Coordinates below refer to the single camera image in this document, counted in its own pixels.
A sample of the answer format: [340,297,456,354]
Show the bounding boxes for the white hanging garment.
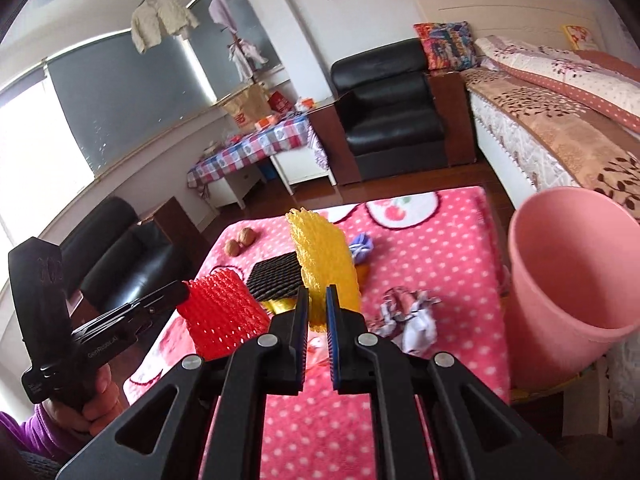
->
[230,40,268,81]

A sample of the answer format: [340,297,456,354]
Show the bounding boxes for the floral quilt with dotted border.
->
[472,35,640,133]

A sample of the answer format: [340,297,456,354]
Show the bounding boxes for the gold foil wrapper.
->
[262,297,301,316]

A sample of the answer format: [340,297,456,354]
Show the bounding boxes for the wooden coat rack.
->
[227,22,268,91]

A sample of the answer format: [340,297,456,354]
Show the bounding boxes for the pink hanging garment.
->
[209,0,241,28]

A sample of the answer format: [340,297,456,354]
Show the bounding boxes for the yellow foam fruit net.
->
[286,208,362,333]

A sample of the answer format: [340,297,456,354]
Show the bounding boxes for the cream knitted sweater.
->
[131,0,200,55]

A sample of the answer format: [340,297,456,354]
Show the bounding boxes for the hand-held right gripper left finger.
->
[55,287,311,480]

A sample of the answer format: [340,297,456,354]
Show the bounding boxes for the person's left forearm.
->
[0,402,76,463]

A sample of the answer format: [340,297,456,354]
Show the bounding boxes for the checkered cloth side table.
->
[187,112,328,201]

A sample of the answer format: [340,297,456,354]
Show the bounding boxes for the blue white cloth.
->
[348,232,375,264]

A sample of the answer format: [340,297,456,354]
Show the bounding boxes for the white table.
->
[207,147,336,208]

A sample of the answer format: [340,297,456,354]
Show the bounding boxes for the yellow pillow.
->
[560,24,601,52]

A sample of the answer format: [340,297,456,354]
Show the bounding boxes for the black foam fruit net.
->
[248,252,303,303]

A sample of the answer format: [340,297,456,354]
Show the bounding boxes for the red foam fruit net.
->
[176,266,271,361]

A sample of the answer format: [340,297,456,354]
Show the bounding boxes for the person's left hand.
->
[47,360,128,441]

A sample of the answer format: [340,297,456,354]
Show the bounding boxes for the pink polka dot blanket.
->
[122,186,511,480]

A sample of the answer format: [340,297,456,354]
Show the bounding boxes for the crumpled printed paper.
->
[377,286,442,353]

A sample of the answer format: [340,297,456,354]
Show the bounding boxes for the colourful comic print pillow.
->
[414,21,482,72]

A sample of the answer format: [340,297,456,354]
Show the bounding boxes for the wide grey window blind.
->
[47,30,211,171]

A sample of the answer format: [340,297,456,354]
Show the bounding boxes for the bed with floral quilt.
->
[462,67,640,221]

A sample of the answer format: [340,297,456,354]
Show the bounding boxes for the black leather armchair wooden sides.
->
[60,195,211,311]
[330,37,476,186]

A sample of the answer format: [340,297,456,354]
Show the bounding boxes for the clear plastic bag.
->
[202,135,238,158]

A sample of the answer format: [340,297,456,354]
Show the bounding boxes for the white bed with headboard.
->
[415,0,640,461]

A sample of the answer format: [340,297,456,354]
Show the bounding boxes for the brown paper bag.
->
[222,84,273,133]

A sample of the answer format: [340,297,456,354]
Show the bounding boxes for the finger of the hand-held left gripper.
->
[132,308,177,334]
[72,281,191,334]

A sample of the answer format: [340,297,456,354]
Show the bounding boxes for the pink plastic bucket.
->
[507,186,640,391]

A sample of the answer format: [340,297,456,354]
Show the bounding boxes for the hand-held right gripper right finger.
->
[325,284,586,480]

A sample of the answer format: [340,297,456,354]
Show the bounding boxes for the red box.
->
[267,91,293,116]

